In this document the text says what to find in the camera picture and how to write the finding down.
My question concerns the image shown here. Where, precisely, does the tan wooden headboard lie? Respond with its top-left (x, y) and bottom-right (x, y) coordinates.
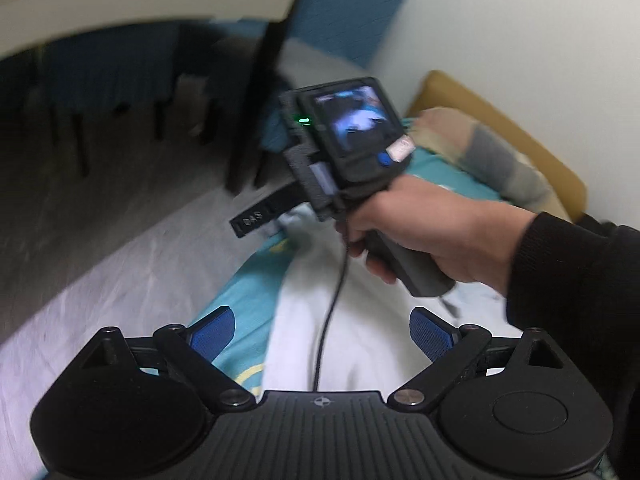
top-left (405, 70), bottom-right (587, 222)

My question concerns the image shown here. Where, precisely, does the striped pink grey pillow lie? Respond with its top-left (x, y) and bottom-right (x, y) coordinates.
top-left (409, 107), bottom-right (570, 220)

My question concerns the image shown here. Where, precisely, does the teal patterned bed sheet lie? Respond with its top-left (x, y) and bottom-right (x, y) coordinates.
top-left (139, 118), bottom-right (507, 401)

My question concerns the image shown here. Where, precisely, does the white garment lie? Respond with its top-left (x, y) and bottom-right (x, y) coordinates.
top-left (262, 205), bottom-right (521, 396)

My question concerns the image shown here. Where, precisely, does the blue covered chair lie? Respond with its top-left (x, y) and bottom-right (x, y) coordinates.
top-left (285, 0), bottom-right (404, 74)

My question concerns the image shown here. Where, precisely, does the grey seat cushion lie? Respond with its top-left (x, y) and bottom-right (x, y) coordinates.
top-left (277, 38), bottom-right (370, 92)

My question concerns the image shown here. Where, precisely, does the black cable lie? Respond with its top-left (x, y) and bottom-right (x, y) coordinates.
top-left (310, 209), bottom-right (353, 394)

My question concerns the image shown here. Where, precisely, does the person's right hand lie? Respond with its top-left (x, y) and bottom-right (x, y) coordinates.
top-left (335, 176), bottom-right (535, 295)

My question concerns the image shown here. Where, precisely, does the black sleeved right forearm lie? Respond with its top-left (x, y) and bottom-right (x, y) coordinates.
top-left (506, 214), bottom-right (639, 479)

